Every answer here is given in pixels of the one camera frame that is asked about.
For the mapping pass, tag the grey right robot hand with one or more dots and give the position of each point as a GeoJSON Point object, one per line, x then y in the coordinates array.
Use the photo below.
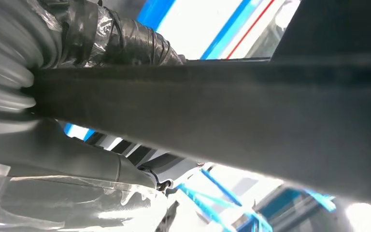
{"type": "Point", "coordinates": [60, 153]}

